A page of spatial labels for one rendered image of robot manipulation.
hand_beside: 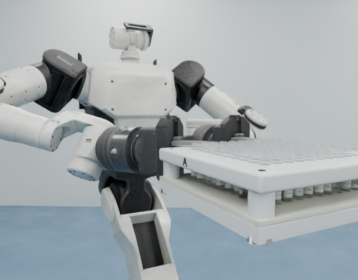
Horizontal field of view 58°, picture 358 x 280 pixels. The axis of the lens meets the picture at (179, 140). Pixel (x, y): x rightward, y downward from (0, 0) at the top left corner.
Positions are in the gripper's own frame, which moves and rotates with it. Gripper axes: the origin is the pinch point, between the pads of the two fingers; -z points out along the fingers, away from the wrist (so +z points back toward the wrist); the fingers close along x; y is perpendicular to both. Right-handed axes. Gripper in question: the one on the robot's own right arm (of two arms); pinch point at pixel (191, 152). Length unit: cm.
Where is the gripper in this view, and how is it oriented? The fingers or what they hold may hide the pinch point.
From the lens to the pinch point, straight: 55.0
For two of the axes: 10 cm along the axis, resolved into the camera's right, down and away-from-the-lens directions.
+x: 0.1, 10.0, 0.6
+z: -8.6, -0.2, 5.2
